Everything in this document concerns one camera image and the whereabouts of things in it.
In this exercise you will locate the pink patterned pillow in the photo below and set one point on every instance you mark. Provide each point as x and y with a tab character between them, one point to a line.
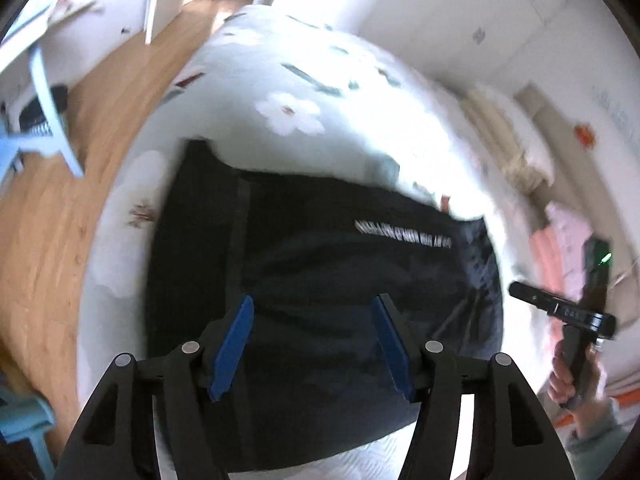
571	231

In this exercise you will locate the light blue stool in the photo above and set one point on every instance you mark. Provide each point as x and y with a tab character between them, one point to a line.
28	418

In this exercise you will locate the person's right hand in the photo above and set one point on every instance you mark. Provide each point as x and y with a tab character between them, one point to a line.
563	386

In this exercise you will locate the pink folded quilt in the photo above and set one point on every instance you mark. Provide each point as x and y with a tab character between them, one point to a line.
547	256

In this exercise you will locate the black jacket with grey piping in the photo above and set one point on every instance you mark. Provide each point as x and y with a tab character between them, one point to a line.
312	253

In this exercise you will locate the red wall decoration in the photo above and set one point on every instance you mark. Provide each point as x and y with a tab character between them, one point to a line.
586	136

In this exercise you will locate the beige headboard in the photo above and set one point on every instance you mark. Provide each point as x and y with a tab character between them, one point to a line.
577	182

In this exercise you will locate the beige folded quilt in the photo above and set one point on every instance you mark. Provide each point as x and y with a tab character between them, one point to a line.
499	137

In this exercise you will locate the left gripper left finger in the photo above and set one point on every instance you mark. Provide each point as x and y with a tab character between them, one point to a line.
114	435

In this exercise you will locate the light blue chair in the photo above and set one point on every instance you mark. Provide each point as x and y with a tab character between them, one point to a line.
42	125

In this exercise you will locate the floral bed sheet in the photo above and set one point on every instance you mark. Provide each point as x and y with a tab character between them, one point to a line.
275	94

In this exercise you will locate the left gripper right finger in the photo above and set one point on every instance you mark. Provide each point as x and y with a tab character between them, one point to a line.
512	437

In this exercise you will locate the white wardrobe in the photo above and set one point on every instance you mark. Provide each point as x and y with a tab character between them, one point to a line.
459	40

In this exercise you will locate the grey right sleeve forearm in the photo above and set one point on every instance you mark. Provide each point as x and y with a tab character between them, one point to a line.
592	449

